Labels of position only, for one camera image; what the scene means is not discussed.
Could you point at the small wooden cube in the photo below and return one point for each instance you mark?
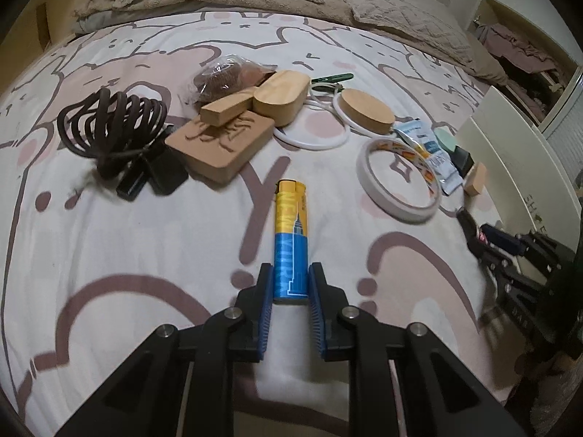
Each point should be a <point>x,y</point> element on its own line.
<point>476,181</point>

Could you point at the carved wooden block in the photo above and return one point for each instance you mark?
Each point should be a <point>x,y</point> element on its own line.
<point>218,150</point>

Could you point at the white storage box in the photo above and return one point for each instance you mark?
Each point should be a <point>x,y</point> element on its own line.
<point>514,168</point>

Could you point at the oval wooden box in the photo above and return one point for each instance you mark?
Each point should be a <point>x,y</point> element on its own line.
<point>282,95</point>

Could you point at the pile of mauve clothes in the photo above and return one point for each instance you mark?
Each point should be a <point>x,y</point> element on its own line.
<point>514,45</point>

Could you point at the yellow blue lighter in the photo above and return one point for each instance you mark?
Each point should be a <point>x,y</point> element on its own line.
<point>291,246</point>

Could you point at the small blue white sachet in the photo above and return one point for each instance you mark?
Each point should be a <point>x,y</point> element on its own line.
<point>432,159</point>

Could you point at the small black block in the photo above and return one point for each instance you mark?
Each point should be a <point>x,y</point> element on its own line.
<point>464,161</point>

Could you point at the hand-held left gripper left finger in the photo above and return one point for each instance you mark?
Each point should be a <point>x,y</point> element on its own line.
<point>266,309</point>

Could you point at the beige duvet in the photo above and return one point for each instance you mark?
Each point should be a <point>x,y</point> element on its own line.
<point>483,61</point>

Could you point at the round wooden disc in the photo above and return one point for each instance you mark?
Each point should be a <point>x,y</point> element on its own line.
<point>366,109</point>

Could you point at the light wooden bedside shelf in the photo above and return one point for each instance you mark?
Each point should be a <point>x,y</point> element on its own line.
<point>27,22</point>

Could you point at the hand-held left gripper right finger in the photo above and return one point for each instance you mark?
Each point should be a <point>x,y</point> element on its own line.
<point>316,314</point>

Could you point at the small plain wooden block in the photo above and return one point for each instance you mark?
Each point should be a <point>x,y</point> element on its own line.
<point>225,109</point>

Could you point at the black power adapter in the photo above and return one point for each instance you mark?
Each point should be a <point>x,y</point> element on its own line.
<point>168,168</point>

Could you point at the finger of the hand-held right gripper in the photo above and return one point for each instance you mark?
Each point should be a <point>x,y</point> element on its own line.
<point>503,241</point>
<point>476,239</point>

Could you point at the white tape roll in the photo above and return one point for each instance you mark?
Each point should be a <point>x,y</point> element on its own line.
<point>364,170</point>

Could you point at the clear bag with brown contents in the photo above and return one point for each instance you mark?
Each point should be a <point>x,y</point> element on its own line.
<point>223,77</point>

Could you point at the white louvred door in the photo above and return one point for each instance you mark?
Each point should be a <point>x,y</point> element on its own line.
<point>569,118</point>

